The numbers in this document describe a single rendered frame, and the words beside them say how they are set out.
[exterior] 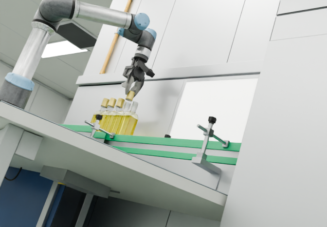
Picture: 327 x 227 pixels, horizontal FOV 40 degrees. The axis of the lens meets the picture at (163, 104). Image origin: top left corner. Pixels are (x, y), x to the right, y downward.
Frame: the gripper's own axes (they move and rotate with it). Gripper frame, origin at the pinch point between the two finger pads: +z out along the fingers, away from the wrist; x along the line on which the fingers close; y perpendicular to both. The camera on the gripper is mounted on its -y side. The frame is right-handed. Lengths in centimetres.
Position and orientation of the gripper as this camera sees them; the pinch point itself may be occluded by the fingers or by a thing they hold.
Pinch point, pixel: (130, 93)
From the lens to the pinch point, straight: 216.7
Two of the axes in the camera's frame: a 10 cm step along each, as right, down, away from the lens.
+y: -6.9, 0.1, 7.2
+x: -6.5, -4.2, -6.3
